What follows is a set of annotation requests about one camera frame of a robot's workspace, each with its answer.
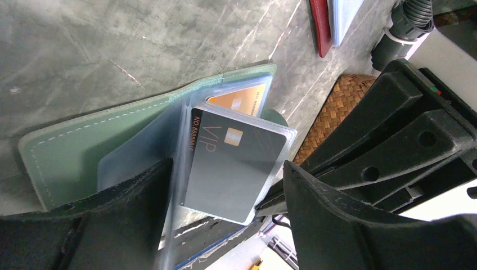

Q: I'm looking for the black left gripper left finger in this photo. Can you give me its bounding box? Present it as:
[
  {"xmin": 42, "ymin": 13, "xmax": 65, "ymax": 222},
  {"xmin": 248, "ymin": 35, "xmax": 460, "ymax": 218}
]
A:
[{"xmin": 1, "ymin": 159, "xmax": 173, "ymax": 269}]

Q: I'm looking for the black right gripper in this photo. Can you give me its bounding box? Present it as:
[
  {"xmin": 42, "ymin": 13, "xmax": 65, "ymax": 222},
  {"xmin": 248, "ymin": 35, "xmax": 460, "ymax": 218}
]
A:
[{"xmin": 255, "ymin": 15, "xmax": 477, "ymax": 221}]

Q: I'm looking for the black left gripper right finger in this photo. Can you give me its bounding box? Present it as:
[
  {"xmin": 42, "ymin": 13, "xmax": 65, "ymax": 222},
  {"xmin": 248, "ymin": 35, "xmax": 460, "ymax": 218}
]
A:
[{"xmin": 283, "ymin": 161, "xmax": 476, "ymax": 269}]

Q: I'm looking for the grey vip card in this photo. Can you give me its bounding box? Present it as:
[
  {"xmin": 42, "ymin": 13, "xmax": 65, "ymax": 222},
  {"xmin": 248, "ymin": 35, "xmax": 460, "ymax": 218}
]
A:
[{"xmin": 179, "ymin": 103, "xmax": 296, "ymax": 225}]

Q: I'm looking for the green card holder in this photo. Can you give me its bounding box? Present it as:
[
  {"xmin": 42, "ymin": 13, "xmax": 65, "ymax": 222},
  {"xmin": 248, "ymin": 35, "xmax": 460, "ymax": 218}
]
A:
[{"xmin": 17, "ymin": 62, "xmax": 290, "ymax": 213}]

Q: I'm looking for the red card holder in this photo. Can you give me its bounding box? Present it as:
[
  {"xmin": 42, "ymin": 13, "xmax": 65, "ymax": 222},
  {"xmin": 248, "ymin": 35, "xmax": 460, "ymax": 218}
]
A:
[{"xmin": 309, "ymin": 0, "xmax": 366, "ymax": 59}]

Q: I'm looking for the gold card in holder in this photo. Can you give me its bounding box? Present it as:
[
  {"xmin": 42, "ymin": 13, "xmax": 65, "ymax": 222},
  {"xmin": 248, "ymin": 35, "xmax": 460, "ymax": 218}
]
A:
[{"xmin": 205, "ymin": 83, "xmax": 267, "ymax": 116}]

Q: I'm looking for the brown wicker basket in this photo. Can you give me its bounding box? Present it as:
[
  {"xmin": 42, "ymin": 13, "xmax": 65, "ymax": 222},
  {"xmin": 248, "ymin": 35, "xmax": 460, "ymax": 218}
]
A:
[{"xmin": 294, "ymin": 74, "xmax": 376, "ymax": 165}]

